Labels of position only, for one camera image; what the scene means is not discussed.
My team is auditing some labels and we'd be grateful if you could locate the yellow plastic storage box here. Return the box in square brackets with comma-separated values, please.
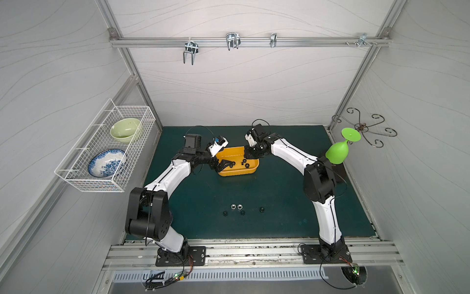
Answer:
[217, 147, 259, 176]

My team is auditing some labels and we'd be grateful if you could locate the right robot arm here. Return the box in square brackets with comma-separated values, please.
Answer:
[244, 124, 345, 259]

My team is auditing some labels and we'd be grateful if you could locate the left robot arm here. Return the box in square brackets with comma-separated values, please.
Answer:
[124, 134, 234, 259]

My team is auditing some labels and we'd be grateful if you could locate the green plastic goblet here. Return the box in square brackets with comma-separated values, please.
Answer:
[326, 127, 361, 165]

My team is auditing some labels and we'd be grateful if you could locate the green ceramic bowl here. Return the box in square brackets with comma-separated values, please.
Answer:
[110, 118, 143, 144]

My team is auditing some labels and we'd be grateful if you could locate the black cylinder stand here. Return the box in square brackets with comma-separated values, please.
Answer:
[332, 164, 348, 183]

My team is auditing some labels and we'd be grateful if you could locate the blue white patterned bowl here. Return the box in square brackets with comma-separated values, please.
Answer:
[88, 149, 127, 178]

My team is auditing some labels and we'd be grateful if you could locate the metal clip hook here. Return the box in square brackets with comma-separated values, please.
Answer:
[225, 33, 241, 51]

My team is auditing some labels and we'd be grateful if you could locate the small metal hook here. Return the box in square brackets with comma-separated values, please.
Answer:
[269, 33, 277, 48]

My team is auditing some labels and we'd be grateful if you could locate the metal double hook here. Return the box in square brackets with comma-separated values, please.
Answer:
[183, 40, 199, 65]

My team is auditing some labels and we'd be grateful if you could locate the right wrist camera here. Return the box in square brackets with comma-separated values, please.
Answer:
[245, 133, 258, 147]

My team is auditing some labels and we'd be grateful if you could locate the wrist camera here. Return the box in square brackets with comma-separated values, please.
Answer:
[207, 136, 228, 158]
[245, 133, 258, 147]

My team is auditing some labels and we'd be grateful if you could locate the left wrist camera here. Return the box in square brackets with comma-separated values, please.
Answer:
[207, 136, 228, 158]

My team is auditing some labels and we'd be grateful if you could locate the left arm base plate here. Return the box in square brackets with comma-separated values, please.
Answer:
[155, 246, 206, 267]

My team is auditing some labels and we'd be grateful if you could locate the white wire basket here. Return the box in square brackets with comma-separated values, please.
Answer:
[55, 99, 155, 193]

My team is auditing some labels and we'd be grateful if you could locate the aluminium top rail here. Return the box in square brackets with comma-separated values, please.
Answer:
[110, 34, 392, 49]

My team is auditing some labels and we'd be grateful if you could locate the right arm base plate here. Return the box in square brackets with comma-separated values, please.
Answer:
[297, 243, 353, 265]

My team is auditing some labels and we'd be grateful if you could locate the black scroll wall hook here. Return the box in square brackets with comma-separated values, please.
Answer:
[331, 107, 398, 149]

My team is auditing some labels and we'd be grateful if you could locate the metal bracket hook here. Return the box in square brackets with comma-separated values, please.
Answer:
[345, 33, 375, 48]

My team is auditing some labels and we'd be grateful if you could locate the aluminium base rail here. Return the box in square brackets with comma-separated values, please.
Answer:
[102, 237, 405, 270]

